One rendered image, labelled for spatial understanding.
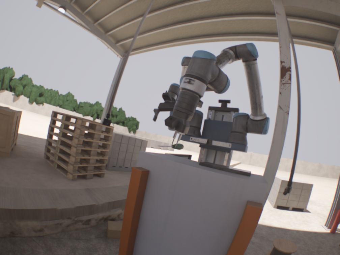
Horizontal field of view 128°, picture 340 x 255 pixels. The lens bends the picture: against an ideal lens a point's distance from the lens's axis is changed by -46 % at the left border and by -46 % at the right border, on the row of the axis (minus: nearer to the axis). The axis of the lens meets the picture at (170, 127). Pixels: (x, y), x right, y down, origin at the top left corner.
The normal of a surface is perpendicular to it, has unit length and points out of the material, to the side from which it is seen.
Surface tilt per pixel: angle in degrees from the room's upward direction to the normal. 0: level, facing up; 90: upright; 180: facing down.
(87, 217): 28
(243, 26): 172
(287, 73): 100
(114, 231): 90
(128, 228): 90
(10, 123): 90
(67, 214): 91
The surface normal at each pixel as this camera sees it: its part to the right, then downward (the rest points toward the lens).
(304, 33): -0.29, 0.93
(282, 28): -0.53, -0.04
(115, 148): 0.72, 0.09
